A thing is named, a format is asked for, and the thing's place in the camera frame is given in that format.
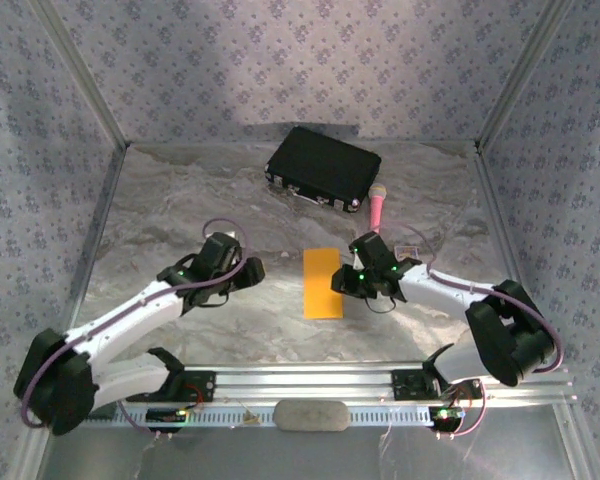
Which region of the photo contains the orange paper sheet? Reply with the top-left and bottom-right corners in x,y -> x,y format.
303,247 -> 345,320

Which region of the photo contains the slotted grey cable duct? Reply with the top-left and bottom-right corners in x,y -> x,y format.
87,404 -> 464,429

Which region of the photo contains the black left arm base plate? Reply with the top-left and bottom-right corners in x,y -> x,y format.
124,368 -> 217,404

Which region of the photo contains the right circuit board with LED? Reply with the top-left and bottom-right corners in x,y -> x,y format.
428,405 -> 466,426

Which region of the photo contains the aluminium corner post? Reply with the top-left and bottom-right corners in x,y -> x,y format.
29,0 -> 131,149
474,0 -> 579,151

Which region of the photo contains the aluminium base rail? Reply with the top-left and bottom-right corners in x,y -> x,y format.
97,363 -> 579,407

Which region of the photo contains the left circuit board with LED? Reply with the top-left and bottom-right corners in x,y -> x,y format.
146,407 -> 189,426

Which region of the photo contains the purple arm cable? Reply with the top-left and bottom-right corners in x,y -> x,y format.
402,224 -> 566,440
19,218 -> 254,439

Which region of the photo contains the aluminium table edge rail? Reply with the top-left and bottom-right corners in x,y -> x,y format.
17,144 -> 131,480
472,144 -> 600,480

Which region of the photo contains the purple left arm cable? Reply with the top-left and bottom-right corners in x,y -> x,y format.
19,218 -> 254,439

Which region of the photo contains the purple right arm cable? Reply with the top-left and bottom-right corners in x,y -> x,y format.
402,224 -> 566,440

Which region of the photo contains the pink toy microphone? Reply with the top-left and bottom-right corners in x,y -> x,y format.
368,183 -> 389,235

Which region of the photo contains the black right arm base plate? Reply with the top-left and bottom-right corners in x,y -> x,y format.
390,368 -> 484,401

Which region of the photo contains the circuit board with led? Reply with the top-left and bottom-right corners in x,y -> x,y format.
146,407 -> 189,426
428,405 -> 466,426

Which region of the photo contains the black hard case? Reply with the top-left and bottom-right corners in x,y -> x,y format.
263,125 -> 383,215

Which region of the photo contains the grey oval pad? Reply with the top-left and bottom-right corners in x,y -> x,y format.
273,399 -> 351,433

